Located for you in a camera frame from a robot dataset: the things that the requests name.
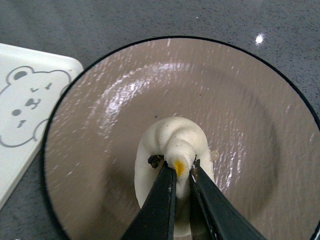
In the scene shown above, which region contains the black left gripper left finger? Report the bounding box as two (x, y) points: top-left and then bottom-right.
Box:
(121, 162), (177, 240)

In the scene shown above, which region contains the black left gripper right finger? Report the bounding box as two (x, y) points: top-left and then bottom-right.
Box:
(189, 159), (265, 240)

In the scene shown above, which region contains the white steamed bun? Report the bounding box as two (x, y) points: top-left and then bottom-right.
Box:
(134, 116), (214, 238)

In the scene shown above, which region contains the brown plate with black rim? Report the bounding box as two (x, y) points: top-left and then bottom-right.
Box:
(41, 36), (320, 240)

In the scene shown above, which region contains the white bear print tray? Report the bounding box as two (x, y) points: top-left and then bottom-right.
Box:
(0, 43), (84, 206)

